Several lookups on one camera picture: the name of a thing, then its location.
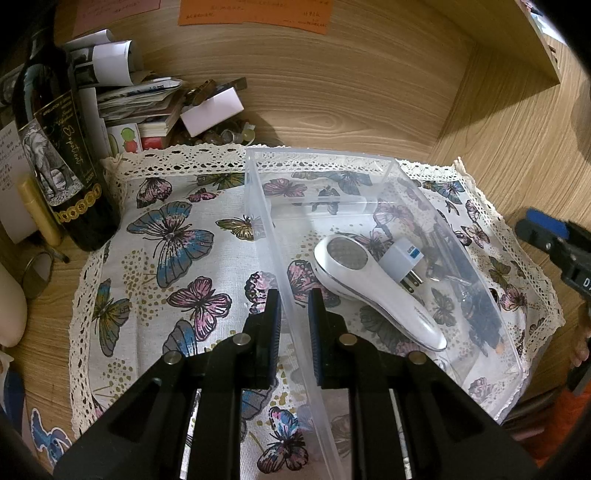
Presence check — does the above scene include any butterfly print lace cloth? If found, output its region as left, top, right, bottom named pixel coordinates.
left=69, top=144, right=565, bottom=480

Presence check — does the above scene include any orange sticky note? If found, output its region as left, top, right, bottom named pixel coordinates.
left=178, top=0, right=333, bottom=35

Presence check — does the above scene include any clear plastic storage box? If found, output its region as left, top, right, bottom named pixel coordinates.
left=244, top=147, right=528, bottom=480

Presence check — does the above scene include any blue cartoon sticker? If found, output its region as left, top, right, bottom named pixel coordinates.
left=30, top=408, right=71, bottom=463

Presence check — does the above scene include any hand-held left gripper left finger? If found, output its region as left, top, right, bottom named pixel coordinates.
left=54, top=288, right=282, bottom=480

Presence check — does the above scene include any pink sticky note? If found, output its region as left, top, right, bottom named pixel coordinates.
left=76, top=0, right=162, bottom=26

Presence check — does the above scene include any stack of booklets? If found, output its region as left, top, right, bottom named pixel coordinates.
left=97, top=78, right=185, bottom=139

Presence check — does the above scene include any white handheld massager device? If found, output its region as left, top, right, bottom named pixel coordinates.
left=314, top=234, right=448, bottom=352

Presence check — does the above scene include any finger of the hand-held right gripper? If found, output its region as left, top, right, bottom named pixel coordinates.
left=516, top=209, right=571, bottom=252

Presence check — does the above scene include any dark wine bottle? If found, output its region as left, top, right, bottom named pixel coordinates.
left=11, top=0, right=122, bottom=252

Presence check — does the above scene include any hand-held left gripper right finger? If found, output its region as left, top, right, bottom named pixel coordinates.
left=308, top=288, right=541, bottom=480

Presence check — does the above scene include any white handwritten note paper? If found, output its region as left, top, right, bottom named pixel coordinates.
left=0, top=124, right=38, bottom=244

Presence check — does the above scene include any pile of small trinkets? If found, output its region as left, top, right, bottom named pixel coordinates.
left=171, top=119, right=258, bottom=148

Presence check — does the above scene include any white plug adapter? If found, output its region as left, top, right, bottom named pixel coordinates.
left=379, top=239, right=424, bottom=295

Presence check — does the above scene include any wooden desk shelf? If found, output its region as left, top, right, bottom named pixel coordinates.
left=46, top=0, right=561, bottom=162

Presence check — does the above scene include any brown hair clip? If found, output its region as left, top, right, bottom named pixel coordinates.
left=185, top=79, right=249, bottom=104

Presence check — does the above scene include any beige rounded bottle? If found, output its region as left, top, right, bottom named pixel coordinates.
left=0, top=265, right=28, bottom=347

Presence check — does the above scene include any person's right hand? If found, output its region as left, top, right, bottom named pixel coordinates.
left=571, top=338, right=591, bottom=368

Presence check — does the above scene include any black clip with orange part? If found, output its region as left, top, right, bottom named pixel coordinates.
left=457, top=281, right=505, bottom=357

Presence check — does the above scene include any white and pink box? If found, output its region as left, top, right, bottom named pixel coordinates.
left=180, top=88, right=245, bottom=138

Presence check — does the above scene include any gold tube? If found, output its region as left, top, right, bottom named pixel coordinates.
left=18, top=179, right=63, bottom=247

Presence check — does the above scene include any fruit print small box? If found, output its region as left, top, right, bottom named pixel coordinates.
left=107, top=122, right=141, bottom=155

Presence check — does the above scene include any small round mirror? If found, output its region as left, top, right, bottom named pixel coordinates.
left=21, top=251, right=70, bottom=301

